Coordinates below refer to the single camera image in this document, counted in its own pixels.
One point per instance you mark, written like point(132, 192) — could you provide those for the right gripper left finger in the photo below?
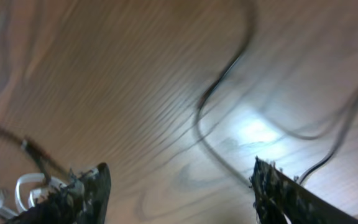
point(84, 201)

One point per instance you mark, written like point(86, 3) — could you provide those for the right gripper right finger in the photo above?
point(278, 199)

